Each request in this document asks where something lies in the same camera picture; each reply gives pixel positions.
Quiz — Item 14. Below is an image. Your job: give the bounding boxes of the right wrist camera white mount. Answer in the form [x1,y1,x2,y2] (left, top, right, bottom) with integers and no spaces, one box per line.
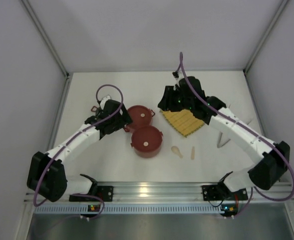
[172,70,184,86]

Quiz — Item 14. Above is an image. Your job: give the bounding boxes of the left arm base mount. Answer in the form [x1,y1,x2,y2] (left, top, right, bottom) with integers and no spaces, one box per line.
[69,185,114,202]

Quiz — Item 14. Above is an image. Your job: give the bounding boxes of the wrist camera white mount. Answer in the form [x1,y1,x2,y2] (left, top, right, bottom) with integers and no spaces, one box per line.
[172,70,184,86]
[99,95,112,107]

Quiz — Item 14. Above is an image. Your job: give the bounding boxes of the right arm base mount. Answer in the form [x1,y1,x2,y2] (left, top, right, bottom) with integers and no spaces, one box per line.
[201,184,248,202]

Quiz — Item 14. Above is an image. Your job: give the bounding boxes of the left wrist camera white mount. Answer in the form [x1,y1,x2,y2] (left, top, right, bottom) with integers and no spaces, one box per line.
[99,95,112,107]

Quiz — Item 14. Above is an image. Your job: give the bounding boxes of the metal tongs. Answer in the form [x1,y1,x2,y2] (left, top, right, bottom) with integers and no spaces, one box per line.
[217,120,253,150]

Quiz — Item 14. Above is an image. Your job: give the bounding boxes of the beige spoon handle piece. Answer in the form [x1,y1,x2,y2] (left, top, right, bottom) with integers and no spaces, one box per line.
[190,146,195,160]

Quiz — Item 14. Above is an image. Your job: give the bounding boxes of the beige spoon head piece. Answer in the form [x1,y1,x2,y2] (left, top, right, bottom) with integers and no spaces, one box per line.
[171,146,183,159]

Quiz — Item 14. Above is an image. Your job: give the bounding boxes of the aluminium mounting rail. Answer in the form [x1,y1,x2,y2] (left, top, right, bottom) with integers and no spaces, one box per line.
[24,181,294,204]

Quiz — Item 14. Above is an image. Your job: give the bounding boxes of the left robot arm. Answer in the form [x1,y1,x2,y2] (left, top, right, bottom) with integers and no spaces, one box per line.
[27,99,133,202]

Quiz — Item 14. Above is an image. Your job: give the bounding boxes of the perforated cable duct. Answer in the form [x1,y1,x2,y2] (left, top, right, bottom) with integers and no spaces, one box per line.
[35,204,223,215]

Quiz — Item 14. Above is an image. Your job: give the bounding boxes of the bamboo woven mat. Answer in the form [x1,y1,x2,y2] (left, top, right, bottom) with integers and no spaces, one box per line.
[160,109,205,138]

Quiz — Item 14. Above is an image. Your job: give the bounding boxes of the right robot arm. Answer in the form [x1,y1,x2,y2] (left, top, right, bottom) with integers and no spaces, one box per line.
[158,76,290,195]

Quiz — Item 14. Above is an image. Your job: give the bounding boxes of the pink lunch box tier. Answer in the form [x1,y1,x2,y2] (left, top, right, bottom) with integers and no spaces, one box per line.
[123,104,156,133]

